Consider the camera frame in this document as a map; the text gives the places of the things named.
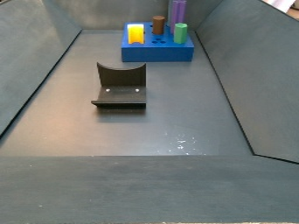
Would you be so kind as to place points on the light blue forked peg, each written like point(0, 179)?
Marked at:
point(169, 13)

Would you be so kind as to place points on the black regrasp fixture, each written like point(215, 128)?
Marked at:
point(121, 87)

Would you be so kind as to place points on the dark blue peg board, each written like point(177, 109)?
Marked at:
point(157, 49)

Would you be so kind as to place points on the green hexagon peg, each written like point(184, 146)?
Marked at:
point(180, 33)

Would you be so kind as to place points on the orange peg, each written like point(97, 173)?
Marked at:
point(134, 33)

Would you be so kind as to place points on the brown cylinder peg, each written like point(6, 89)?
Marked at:
point(157, 25)

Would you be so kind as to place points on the purple star peg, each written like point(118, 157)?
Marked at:
point(177, 12)

